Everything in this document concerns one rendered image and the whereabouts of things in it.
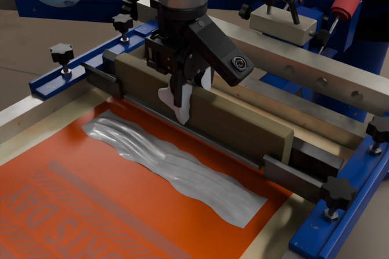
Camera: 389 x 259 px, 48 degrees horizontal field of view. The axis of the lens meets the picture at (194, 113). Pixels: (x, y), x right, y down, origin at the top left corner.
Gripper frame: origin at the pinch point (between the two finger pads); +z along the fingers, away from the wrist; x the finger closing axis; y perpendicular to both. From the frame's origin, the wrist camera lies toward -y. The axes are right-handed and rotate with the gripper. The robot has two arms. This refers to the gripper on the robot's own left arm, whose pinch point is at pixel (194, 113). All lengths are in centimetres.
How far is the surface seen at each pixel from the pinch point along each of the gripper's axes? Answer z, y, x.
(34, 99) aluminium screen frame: 1.8, 27.3, 13.6
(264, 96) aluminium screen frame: 2.1, -5.6, -14.2
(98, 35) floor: 101, 183, -123
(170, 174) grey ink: 4.9, -3.0, 10.1
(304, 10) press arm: -3.3, 1.0, -41.4
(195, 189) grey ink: 4.7, -8.3, 10.1
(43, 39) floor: 101, 209, -97
